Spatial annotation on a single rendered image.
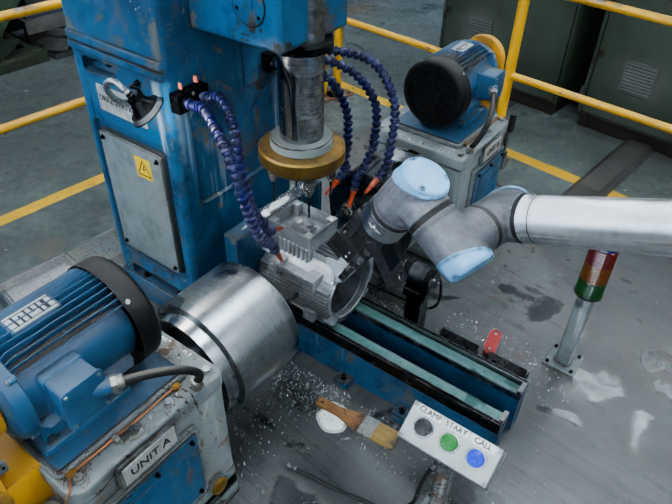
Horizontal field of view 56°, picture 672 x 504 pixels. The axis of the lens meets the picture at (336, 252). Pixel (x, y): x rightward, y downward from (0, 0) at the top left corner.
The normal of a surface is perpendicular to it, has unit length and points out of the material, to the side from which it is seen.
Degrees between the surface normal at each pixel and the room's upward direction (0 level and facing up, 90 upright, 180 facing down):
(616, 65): 90
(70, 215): 0
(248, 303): 28
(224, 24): 90
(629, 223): 60
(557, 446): 0
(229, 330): 36
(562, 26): 90
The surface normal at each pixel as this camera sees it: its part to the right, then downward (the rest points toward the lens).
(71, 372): 0.03, -0.78
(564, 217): -0.74, -0.15
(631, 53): -0.68, 0.45
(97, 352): 0.78, 0.16
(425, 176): 0.36, -0.55
